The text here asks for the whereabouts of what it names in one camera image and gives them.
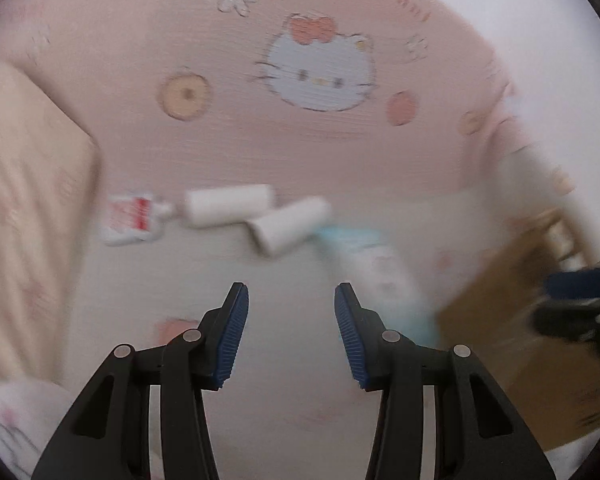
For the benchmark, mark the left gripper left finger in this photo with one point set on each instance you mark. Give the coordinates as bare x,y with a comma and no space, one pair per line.
105,434

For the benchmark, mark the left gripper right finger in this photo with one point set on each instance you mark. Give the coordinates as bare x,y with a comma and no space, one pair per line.
479,433

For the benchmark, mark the light blue tissue pack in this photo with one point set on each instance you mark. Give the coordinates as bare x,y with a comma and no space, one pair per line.
380,279

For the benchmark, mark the long white paper tube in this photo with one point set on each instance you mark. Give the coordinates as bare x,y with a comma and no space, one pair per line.
211,207

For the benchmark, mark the short white paper tube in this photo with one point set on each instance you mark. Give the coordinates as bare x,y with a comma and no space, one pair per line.
285,228

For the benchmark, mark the brown cardboard box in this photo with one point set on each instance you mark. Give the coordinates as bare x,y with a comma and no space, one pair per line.
554,384

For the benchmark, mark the white red spout pouch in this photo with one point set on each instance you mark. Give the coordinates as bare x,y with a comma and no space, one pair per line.
134,218

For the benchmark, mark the beige patterned pillow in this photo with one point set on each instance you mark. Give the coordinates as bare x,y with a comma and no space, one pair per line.
49,169

